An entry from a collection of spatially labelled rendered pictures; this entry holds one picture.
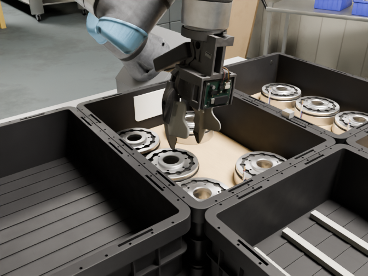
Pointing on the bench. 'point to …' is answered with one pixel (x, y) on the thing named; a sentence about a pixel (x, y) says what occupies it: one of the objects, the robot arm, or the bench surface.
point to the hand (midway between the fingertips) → (184, 138)
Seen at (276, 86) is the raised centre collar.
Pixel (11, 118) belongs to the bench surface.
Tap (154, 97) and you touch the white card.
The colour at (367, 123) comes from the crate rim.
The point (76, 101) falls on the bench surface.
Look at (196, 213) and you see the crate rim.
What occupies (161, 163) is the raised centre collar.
